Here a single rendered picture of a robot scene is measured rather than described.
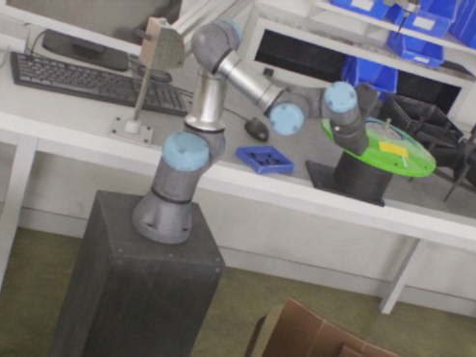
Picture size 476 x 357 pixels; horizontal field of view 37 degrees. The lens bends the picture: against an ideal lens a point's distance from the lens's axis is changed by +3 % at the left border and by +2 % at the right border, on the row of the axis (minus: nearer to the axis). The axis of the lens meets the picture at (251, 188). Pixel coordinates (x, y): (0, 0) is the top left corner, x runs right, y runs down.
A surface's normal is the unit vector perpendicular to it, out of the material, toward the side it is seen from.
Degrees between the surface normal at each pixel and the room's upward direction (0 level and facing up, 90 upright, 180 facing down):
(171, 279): 90
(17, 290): 0
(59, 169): 90
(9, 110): 0
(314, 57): 90
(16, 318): 0
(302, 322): 90
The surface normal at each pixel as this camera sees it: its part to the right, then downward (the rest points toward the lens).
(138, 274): 0.31, 0.53
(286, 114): -0.21, 0.40
